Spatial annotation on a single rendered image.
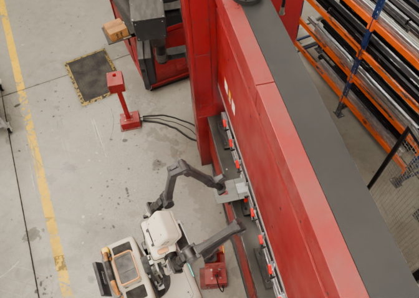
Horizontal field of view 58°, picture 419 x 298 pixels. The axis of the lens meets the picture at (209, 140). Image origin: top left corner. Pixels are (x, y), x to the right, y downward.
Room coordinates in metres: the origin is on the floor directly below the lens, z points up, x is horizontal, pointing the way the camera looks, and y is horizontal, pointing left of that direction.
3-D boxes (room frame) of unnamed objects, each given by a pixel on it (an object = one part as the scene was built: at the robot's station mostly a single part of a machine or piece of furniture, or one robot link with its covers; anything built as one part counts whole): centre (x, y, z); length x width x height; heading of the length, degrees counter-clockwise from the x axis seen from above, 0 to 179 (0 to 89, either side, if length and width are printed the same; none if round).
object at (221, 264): (0.93, 0.02, 0.75); 0.20 x 0.16 x 0.18; 1
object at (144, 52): (2.46, 0.49, 1.42); 0.45 x 0.12 x 0.36; 6
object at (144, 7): (2.52, 0.41, 1.53); 0.51 x 0.25 x 0.85; 6
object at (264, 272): (0.75, -0.33, 0.89); 0.30 x 0.05 x 0.03; 10
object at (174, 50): (2.60, 0.20, 1.18); 0.40 x 0.24 x 0.07; 10
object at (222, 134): (1.94, -0.13, 0.89); 0.30 x 0.05 x 0.03; 10
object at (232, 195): (1.34, -0.14, 1.00); 0.26 x 0.18 x 0.01; 100
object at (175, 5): (2.60, 0.20, 1.67); 0.40 x 0.24 x 0.07; 10
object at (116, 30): (3.32, 0.93, 1.04); 0.30 x 0.26 x 0.12; 21
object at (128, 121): (2.83, 0.95, 0.41); 0.25 x 0.20 x 0.83; 100
